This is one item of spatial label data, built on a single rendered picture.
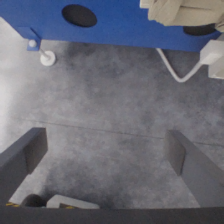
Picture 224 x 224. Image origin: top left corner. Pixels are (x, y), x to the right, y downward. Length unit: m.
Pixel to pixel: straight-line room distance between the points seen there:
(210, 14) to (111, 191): 0.89
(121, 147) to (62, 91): 0.50
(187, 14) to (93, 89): 0.76
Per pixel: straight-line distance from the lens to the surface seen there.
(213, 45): 0.76
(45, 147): 0.17
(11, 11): 0.89
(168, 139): 0.16
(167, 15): 0.30
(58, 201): 0.93
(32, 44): 1.00
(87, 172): 0.98
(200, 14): 0.32
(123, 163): 0.94
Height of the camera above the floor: 0.93
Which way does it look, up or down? 81 degrees down
